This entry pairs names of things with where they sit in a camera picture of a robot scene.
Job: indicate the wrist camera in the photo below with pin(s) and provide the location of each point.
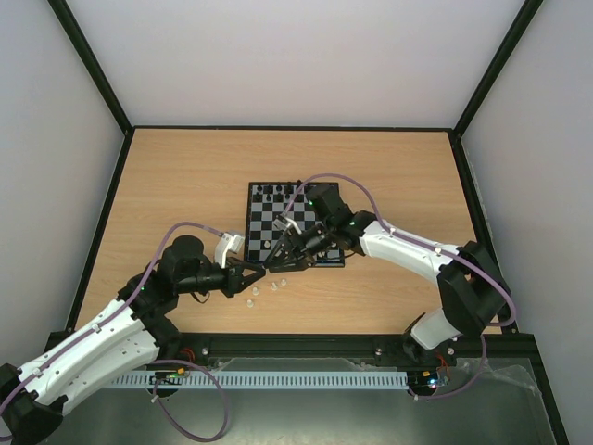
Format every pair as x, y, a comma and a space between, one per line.
283, 223
230, 242

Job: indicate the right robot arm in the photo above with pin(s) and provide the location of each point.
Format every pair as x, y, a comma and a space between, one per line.
471, 288

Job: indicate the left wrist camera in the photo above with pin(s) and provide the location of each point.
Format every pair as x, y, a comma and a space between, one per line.
230, 242

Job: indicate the black aluminium frame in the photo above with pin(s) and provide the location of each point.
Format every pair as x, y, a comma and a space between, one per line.
296, 345

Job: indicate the grey slotted cable duct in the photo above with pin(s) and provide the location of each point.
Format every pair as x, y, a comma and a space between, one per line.
267, 380

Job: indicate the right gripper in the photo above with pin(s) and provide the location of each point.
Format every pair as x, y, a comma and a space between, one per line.
297, 247

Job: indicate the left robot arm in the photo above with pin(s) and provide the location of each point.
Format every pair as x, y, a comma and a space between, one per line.
133, 330

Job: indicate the black and silver chessboard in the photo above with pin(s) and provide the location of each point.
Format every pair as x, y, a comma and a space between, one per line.
261, 215

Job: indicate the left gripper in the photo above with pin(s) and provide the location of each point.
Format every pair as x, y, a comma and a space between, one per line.
236, 283

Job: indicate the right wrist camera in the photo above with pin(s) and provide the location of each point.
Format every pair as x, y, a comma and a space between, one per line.
283, 223

